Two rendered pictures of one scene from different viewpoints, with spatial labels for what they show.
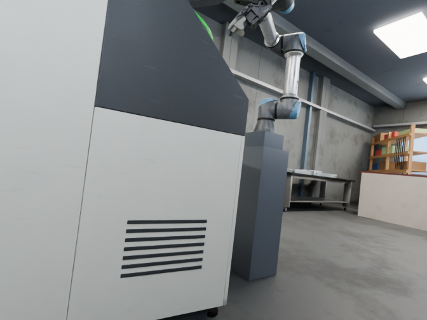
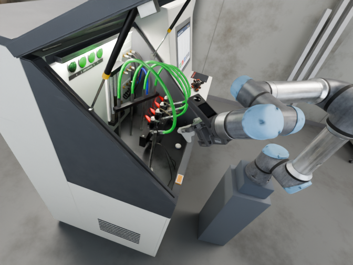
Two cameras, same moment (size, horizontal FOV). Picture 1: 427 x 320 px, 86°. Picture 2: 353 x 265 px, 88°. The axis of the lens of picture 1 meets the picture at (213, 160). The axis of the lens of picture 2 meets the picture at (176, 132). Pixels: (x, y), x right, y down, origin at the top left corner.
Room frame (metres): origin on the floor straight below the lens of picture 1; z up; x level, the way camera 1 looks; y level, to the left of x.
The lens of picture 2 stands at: (0.60, -0.27, 1.73)
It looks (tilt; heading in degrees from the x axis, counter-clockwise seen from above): 42 degrees down; 33
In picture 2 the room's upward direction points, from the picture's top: 15 degrees clockwise
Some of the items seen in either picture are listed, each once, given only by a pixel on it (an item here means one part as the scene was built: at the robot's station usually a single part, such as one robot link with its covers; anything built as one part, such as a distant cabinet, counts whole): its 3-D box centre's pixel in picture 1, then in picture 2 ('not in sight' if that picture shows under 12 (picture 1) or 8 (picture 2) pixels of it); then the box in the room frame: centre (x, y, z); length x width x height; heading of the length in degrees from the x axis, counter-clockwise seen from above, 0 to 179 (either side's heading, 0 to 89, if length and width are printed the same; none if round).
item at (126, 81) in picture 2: not in sight; (128, 69); (1.26, 0.61, 1.20); 0.13 x 0.03 x 0.31; 28
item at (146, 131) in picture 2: not in sight; (156, 130); (1.27, 0.32, 0.91); 0.34 x 0.10 x 0.15; 28
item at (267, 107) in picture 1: (268, 109); (272, 157); (1.52, -0.33, 1.07); 0.13 x 0.12 x 0.14; 65
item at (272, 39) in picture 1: (267, 28); (293, 91); (1.32, -0.23, 1.49); 0.49 x 0.11 x 0.12; 155
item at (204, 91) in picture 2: not in sight; (195, 90); (1.86, 0.46, 0.96); 0.70 x 0.22 x 0.03; 28
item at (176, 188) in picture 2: not in sight; (185, 158); (1.28, 0.06, 0.87); 0.62 x 0.04 x 0.16; 28
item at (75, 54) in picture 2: not in sight; (103, 40); (1.05, 0.50, 1.43); 0.54 x 0.03 x 0.02; 28
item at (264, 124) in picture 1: (265, 126); (261, 169); (1.52, -0.32, 0.95); 0.15 x 0.15 x 0.10
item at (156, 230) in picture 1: (149, 209); (140, 184); (1.15, 0.29, 0.39); 0.70 x 0.58 x 0.79; 28
